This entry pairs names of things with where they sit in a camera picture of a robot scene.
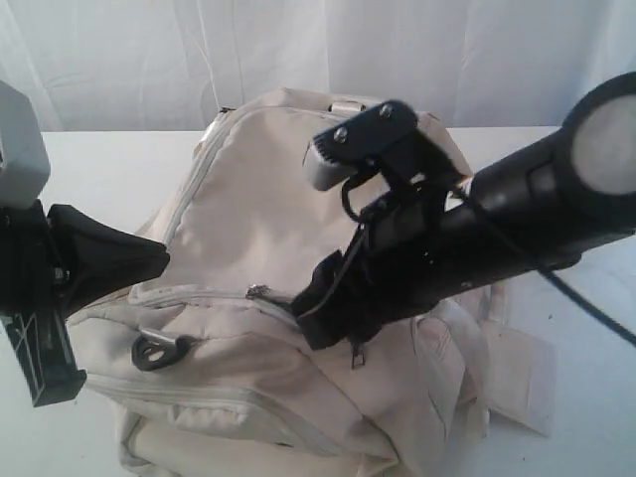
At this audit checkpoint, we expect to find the cream canvas duffel bag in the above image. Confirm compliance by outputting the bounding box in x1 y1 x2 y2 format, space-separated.
69 88 556 476

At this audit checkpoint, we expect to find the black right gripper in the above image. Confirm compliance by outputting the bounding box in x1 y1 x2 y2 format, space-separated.
292 185 477 350

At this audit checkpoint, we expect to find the dark metal zipper pull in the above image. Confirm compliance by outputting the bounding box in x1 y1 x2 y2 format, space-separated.
350 340 367 370

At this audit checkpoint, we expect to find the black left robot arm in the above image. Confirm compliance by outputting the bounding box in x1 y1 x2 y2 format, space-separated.
1 83 169 407

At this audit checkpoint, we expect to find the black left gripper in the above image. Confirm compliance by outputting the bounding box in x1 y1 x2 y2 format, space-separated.
1 201 170 407

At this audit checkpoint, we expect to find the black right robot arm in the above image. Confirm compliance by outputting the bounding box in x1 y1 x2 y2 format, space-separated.
292 73 635 350

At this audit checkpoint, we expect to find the key ring zipper pull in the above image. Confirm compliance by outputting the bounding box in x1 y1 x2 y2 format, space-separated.
245 284 291 305

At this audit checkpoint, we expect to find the black D-ring buckle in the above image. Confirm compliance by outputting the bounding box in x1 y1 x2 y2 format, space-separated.
131 332 191 372

